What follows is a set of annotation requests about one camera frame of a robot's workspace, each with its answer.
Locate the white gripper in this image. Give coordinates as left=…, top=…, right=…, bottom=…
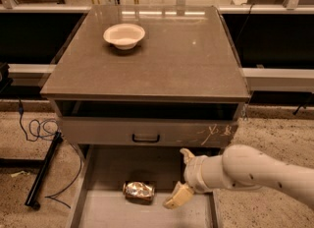
left=163, top=148, right=216, bottom=209

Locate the crushed orange can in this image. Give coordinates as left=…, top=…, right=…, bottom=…
left=123, top=181, right=155, bottom=201

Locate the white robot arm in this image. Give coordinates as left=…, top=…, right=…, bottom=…
left=163, top=144, right=314, bottom=209

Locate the open middle drawer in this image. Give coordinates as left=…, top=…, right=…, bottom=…
left=66, top=145, right=223, bottom=228

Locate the grey drawer cabinet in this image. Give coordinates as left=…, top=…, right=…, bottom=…
left=39, top=5, right=252, bottom=228

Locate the white paper bowl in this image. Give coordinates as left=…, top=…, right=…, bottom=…
left=103, top=24, right=145, bottom=50

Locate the black metal bar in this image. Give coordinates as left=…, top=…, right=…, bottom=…
left=25, top=132, right=63, bottom=210

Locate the top drawer with handle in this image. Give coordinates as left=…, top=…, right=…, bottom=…
left=59, top=117, right=237, bottom=147

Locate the black drawer handle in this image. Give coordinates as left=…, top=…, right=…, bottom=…
left=131, top=134, right=160, bottom=143

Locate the white metal rail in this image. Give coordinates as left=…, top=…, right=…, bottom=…
left=9, top=64, right=314, bottom=92

